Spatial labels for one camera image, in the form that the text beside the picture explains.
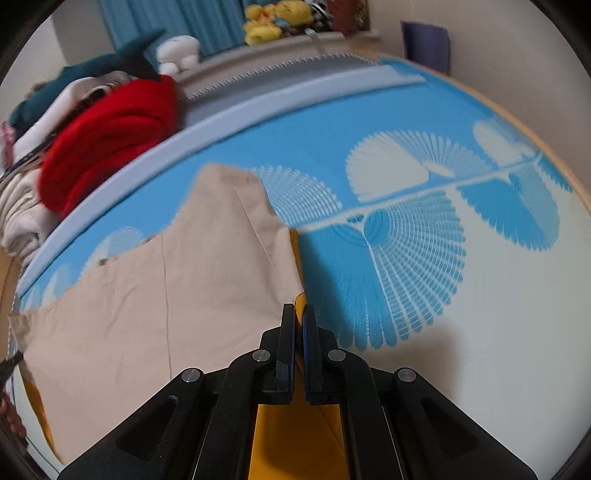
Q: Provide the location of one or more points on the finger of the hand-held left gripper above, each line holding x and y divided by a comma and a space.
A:
10, 365

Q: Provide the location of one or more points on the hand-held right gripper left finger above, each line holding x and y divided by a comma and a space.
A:
287, 350

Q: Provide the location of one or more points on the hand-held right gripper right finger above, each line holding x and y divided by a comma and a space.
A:
308, 350

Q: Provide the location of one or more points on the beige and yellow hooded jacket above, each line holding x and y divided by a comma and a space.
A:
138, 314

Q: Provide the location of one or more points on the person's left hand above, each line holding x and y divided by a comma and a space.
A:
11, 417

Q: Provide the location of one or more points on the white folded fleece blanket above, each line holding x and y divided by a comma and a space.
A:
23, 217

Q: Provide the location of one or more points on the blue white patterned bed sheet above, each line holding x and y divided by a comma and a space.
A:
461, 323

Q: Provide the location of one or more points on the pink cloth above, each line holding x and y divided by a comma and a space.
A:
6, 143

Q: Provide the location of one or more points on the light blue bed bolster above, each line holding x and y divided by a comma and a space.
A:
231, 124

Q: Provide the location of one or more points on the red folded blanket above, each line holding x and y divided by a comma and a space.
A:
106, 138

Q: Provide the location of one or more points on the grey mat with zigzag trim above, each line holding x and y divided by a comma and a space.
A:
277, 69

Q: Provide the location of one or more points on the dark teal garment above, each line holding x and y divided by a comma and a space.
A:
92, 69

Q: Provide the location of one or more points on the white plush toy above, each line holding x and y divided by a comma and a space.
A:
178, 55

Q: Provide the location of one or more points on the purple board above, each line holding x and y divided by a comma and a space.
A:
425, 46

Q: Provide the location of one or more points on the yellow plush toy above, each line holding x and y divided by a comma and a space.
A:
295, 11
261, 25

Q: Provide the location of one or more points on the dark red cushion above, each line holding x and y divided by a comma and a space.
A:
346, 14

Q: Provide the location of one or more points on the blue curtain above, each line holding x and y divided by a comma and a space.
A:
184, 23

